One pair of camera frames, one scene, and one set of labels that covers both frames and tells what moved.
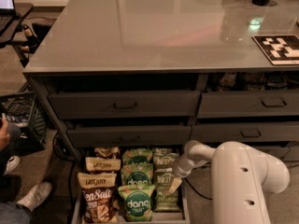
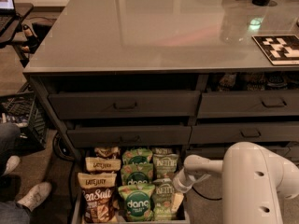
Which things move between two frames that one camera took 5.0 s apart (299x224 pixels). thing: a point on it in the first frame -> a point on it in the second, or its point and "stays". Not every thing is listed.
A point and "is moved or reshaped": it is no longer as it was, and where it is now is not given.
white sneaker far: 12,164 stays
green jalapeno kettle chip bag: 163,202 is moved or reshaped
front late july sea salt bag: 98,196 stays
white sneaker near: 35,195 stays
